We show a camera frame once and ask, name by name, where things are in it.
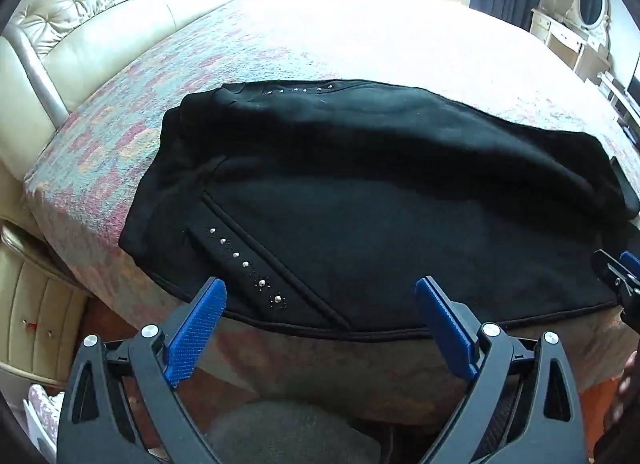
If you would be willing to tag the oval vanity mirror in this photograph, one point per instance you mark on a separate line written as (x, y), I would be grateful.
(591, 2)

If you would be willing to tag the floral bedspread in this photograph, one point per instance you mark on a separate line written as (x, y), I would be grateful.
(350, 33)

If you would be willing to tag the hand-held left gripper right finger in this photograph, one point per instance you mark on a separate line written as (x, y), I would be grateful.
(445, 324)

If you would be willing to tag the cream dressing table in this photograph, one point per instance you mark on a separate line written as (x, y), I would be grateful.
(565, 38)

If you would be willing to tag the black studded pants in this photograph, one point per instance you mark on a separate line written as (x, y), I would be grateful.
(350, 204)

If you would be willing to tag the cream leather nightstand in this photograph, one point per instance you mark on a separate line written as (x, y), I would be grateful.
(40, 314)

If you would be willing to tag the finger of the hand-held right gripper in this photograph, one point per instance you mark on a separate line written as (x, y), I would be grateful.
(612, 271)

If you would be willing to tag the black television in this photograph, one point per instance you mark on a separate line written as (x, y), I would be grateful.
(636, 88)

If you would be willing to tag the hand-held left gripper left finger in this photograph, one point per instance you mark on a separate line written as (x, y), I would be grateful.
(196, 329)

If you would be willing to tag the cream tufted leather headboard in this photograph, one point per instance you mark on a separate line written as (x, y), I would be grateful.
(100, 33)

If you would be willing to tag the white floral cloth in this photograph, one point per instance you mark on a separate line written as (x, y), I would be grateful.
(45, 414)

